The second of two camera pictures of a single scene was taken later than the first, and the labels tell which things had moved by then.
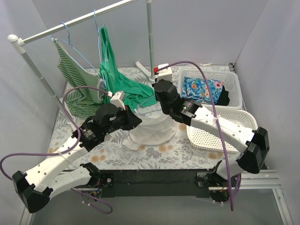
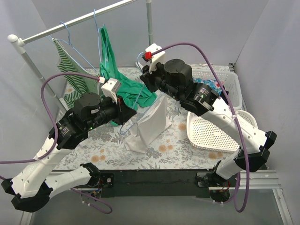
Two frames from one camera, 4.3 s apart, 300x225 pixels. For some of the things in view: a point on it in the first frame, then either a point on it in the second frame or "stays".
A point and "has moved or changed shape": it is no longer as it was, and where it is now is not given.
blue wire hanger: [146, 100] → [130, 129]
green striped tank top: [84, 103] stays
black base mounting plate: [153, 183] stays
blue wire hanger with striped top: [69, 43] stays
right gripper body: [161, 91] → [153, 76]
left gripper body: [131, 117] → [121, 109]
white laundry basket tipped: [209, 139] stays
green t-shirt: [136, 90] stays
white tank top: [151, 133] has moved or changed shape
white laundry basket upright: [229, 80] stays
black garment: [223, 99] stays
